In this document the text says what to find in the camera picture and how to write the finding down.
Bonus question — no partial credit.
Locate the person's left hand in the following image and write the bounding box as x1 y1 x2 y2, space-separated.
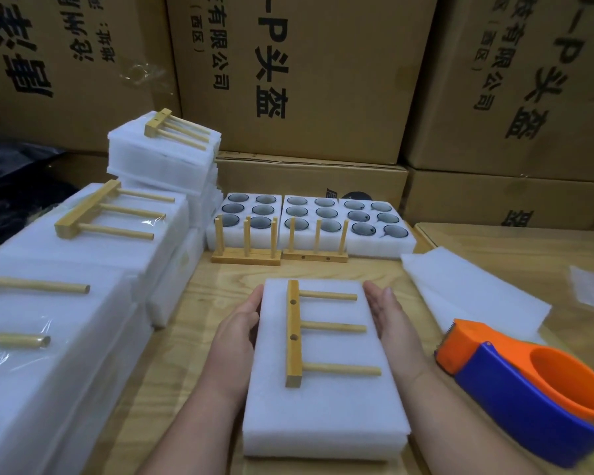
199 284 267 408

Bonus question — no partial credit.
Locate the person's right hand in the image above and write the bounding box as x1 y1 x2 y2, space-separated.
362 280 433 388

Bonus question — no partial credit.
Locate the pile of white foam sheets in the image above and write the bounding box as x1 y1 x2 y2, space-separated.
401 246 554 345

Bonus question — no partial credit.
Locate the row of wooden peg racks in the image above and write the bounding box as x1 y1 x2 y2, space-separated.
211 215 352 267

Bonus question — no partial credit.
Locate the stack of white foam trays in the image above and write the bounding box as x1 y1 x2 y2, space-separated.
206 191 418 260

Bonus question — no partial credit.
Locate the orange and blue tape dispenser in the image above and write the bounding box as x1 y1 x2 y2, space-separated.
434 318 594 470

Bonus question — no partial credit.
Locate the person's right forearm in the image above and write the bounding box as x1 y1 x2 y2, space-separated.
400 363 548 475

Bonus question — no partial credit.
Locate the person's left forearm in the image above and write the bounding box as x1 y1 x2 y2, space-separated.
137 385 251 475

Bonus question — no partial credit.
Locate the black plastic bag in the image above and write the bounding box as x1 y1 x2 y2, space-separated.
0 128 77 247

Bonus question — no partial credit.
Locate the stack of brown cardboard boxes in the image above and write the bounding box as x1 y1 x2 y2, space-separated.
0 0 594 232

